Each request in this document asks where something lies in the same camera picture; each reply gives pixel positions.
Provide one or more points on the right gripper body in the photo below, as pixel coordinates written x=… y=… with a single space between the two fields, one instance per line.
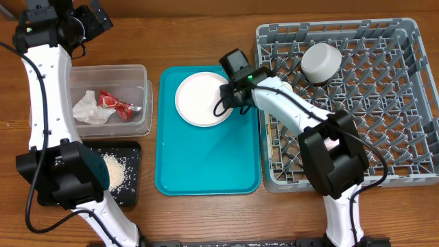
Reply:
x=229 y=99

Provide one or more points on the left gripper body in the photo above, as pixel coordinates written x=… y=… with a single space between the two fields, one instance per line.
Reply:
x=84 y=25

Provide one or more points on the cream cup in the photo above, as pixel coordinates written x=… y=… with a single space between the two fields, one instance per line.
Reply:
x=287 y=85

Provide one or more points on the white napkin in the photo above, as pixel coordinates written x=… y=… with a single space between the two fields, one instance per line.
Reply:
x=87 y=110

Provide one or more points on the grey bowl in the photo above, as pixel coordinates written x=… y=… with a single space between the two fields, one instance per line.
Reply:
x=320 y=63

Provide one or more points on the red snack wrapper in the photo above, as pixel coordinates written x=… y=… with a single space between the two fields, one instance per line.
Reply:
x=123 y=109

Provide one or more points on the pink bowl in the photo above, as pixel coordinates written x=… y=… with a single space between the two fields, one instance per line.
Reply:
x=330 y=144

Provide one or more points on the rice and food scraps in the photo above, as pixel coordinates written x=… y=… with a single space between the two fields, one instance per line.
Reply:
x=124 y=175

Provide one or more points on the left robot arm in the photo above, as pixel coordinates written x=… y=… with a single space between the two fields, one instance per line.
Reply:
x=38 y=40

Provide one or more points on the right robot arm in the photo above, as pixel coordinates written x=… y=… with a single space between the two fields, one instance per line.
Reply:
x=333 y=157

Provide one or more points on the pink plate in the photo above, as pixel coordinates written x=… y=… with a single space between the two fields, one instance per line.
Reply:
x=197 y=96

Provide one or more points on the teal plastic tray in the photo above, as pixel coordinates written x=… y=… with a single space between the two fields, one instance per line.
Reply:
x=198 y=161

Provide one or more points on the clear plastic bin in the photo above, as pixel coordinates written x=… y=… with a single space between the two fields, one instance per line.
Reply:
x=128 y=83

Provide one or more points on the black plastic tray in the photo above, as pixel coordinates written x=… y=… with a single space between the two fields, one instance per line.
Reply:
x=82 y=171

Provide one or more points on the grey dish rack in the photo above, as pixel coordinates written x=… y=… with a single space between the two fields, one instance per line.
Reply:
x=384 y=82

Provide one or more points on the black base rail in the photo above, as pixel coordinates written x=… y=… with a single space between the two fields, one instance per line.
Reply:
x=300 y=242

